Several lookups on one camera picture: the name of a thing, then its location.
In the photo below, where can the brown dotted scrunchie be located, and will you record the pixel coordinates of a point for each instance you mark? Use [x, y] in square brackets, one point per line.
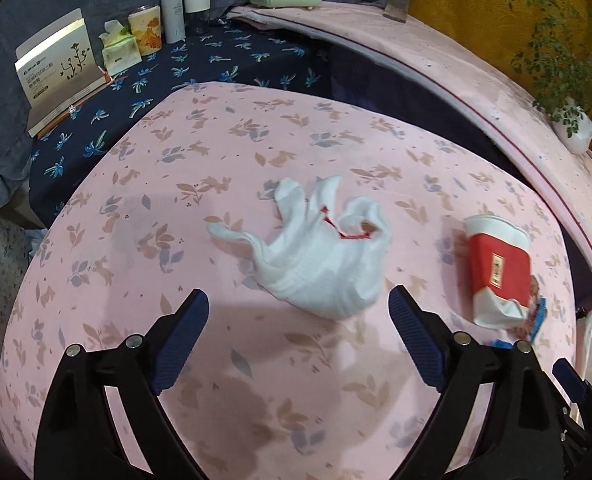
[524, 331]

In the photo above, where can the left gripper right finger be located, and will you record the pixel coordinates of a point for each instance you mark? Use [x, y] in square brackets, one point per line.
[520, 437]

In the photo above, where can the navy floral cloth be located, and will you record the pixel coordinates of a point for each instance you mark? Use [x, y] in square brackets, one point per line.
[227, 52]

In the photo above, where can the white product box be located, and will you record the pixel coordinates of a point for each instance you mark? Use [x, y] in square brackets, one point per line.
[56, 68]

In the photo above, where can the tall white tube bottle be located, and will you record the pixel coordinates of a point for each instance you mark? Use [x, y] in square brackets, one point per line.
[172, 13]

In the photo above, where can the white sock with red thread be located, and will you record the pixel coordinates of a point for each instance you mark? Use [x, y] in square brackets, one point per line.
[330, 265]

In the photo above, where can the potted green plant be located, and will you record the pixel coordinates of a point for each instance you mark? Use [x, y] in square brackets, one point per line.
[558, 60]

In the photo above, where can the orange floral paper cup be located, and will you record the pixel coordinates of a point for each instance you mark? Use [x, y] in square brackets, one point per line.
[145, 26]

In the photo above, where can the small green tissue pack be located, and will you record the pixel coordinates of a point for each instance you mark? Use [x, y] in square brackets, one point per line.
[119, 48]

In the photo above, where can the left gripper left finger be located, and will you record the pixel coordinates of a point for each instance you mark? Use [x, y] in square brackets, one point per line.
[77, 436]

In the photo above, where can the pink leaf-print tablecloth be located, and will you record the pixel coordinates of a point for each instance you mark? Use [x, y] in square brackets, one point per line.
[269, 392]

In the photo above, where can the flattened red white paper cup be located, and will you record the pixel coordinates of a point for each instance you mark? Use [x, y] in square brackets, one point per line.
[499, 255]

